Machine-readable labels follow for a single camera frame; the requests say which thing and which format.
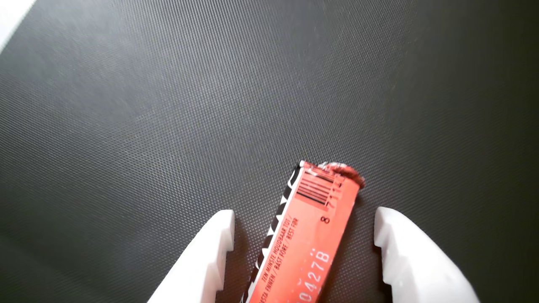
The red candy roll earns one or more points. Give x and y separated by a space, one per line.
303 244

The dark grey textured mat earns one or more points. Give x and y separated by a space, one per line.
168 105

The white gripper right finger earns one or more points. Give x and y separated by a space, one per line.
417 261

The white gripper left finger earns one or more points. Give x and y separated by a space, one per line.
206 261

